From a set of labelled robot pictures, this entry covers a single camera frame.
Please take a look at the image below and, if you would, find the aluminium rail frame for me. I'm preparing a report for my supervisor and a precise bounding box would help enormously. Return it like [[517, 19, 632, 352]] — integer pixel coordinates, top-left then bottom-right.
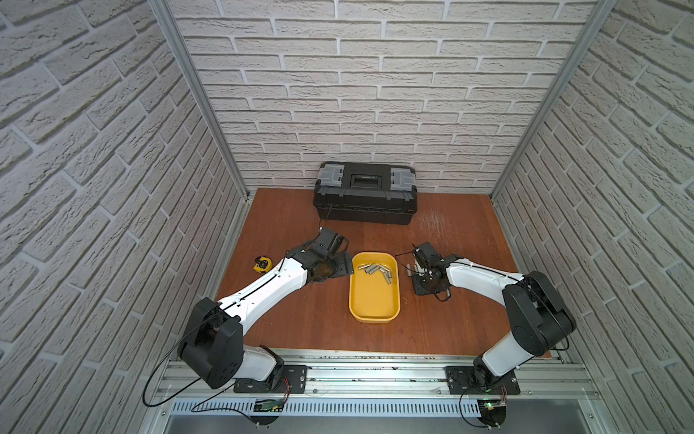
[[135, 349, 616, 433]]

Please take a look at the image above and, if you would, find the yellow tape measure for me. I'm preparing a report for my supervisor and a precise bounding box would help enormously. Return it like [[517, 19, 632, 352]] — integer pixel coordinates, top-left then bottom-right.
[[253, 256, 273, 274]]

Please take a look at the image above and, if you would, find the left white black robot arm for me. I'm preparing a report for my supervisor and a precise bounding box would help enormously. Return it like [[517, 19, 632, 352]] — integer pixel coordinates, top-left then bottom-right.
[[177, 228, 354, 391]]

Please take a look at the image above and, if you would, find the yellow plastic tray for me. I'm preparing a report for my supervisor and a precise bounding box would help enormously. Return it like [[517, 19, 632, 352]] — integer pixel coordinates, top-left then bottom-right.
[[349, 251, 401, 324]]

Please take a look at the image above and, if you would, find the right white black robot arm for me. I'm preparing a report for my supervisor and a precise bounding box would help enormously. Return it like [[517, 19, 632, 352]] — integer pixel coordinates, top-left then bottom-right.
[[411, 242, 577, 387]]

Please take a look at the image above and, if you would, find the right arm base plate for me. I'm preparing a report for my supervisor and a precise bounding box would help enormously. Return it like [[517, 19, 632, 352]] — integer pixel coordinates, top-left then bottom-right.
[[444, 365, 521, 396]]

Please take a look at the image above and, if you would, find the black plastic toolbox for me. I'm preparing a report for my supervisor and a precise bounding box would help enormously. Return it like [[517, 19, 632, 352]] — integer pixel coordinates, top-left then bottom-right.
[[313, 162, 417, 225]]

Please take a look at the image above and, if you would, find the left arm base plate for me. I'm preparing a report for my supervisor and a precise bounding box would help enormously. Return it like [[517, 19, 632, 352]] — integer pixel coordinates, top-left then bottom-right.
[[233, 365, 308, 394]]

